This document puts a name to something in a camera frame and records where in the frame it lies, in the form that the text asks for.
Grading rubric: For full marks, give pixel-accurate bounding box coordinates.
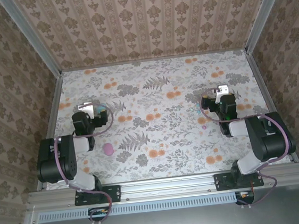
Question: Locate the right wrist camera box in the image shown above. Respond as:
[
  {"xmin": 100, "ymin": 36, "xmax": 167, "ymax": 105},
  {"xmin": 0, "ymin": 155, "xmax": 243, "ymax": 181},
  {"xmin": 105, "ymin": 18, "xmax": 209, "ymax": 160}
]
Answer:
[{"xmin": 214, "ymin": 84, "xmax": 231, "ymax": 104}]

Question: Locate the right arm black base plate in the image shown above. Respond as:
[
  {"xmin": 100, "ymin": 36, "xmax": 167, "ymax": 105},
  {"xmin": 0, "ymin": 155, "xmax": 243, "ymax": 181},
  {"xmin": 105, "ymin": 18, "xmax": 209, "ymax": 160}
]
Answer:
[{"xmin": 213, "ymin": 169, "xmax": 265, "ymax": 192}]

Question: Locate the aluminium side rail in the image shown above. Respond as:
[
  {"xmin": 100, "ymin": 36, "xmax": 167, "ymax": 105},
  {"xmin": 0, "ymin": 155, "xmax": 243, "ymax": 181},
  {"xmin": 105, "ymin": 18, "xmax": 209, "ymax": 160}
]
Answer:
[
  {"xmin": 27, "ymin": 72, "xmax": 75, "ymax": 191},
  {"xmin": 244, "ymin": 46, "xmax": 299, "ymax": 167}
]

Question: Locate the aluminium corner post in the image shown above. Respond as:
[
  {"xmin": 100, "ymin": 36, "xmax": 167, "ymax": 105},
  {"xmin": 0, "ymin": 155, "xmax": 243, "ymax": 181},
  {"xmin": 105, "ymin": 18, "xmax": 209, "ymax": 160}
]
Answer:
[
  {"xmin": 239, "ymin": 0, "xmax": 299, "ymax": 54},
  {"xmin": 0, "ymin": 0, "xmax": 63, "ymax": 82}
]

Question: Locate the grey slotted cable duct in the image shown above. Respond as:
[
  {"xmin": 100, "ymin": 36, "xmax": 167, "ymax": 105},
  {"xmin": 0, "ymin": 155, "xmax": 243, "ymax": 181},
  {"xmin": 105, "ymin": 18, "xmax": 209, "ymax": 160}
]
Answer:
[{"xmin": 38, "ymin": 191, "xmax": 239, "ymax": 224}]

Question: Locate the blue earbud charging case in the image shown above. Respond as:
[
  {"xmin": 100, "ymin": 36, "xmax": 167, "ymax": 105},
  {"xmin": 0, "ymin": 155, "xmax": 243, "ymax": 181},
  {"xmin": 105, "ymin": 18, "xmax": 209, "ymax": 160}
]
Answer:
[{"xmin": 94, "ymin": 102, "xmax": 107, "ymax": 113}]

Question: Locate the long aluminium mounting rail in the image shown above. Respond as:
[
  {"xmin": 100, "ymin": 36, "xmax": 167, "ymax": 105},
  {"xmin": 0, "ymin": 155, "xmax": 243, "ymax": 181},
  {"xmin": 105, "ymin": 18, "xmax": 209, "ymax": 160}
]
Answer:
[{"xmin": 26, "ymin": 162, "xmax": 299, "ymax": 213}]

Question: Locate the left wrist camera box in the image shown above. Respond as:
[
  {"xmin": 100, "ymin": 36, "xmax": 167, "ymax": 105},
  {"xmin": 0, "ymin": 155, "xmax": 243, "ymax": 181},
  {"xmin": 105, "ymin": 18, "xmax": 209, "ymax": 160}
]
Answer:
[{"xmin": 77, "ymin": 101, "xmax": 96, "ymax": 120}]

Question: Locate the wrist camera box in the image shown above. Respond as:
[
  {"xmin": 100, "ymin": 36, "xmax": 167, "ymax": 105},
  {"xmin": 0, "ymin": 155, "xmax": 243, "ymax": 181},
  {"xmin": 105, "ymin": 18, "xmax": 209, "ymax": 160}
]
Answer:
[
  {"xmin": 77, "ymin": 101, "xmax": 96, "ymax": 120},
  {"xmin": 214, "ymin": 84, "xmax": 231, "ymax": 104}
]

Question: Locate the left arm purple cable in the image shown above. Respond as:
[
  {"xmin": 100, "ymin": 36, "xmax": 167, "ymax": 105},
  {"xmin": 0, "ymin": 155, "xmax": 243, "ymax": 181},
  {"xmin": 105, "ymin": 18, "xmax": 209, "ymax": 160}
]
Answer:
[{"xmin": 49, "ymin": 101, "xmax": 126, "ymax": 224}]

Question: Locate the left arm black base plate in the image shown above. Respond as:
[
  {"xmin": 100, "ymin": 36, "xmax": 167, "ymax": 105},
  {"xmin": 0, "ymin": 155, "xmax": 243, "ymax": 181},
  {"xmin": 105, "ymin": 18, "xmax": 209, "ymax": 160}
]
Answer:
[{"xmin": 72, "ymin": 184, "xmax": 122, "ymax": 207}]

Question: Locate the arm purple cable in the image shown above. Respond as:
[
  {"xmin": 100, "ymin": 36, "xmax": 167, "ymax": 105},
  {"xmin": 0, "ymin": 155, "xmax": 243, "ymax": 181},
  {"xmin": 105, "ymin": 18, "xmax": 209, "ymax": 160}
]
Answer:
[
  {"xmin": 198, "ymin": 80, "xmax": 298, "ymax": 211},
  {"xmin": 49, "ymin": 101, "xmax": 126, "ymax": 224}
]

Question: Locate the pink earbud charging case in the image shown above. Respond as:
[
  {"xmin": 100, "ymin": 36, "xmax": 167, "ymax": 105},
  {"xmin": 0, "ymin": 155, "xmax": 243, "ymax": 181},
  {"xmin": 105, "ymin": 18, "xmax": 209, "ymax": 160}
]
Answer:
[{"xmin": 102, "ymin": 142, "xmax": 115, "ymax": 157}]

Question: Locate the black connector box with wires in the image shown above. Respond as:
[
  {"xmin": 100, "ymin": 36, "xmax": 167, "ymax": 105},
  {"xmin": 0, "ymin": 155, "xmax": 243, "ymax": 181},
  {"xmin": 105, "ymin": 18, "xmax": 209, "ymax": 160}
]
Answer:
[
  {"xmin": 234, "ymin": 189, "xmax": 256, "ymax": 207},
  {"xmin": 87, "ymin": 206, "xmax": 111, "ymax": 223}
]

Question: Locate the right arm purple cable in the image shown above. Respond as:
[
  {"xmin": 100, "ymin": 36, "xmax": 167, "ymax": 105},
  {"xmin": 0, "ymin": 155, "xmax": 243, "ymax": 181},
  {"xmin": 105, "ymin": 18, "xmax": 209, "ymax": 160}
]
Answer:
[{"xmin": 198, "ymin": 80, "xmax": 298, "ymax": 211}]

